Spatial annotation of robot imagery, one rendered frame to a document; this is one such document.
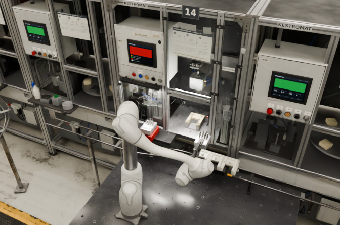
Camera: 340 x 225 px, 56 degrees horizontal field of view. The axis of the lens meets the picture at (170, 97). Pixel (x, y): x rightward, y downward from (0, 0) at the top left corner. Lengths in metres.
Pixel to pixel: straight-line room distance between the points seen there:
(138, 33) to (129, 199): 1.21
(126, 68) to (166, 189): 1.04
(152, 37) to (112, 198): 1.29
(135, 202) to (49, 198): 1.54
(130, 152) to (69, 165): 1.77
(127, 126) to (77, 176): 1.96
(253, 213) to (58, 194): 2.06
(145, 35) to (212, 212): 1.41
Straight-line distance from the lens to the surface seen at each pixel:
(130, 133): 1.99
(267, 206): 2.68
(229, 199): 2.65
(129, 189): 2.35
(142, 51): 2.49
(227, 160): 2.68
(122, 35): 2.56
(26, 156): 4.29
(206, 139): 2.54
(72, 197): 3.66
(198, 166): 2.14
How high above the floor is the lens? 2.74
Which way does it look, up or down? 34 degrees down
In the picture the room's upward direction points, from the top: 1 degrees counter-clockwise
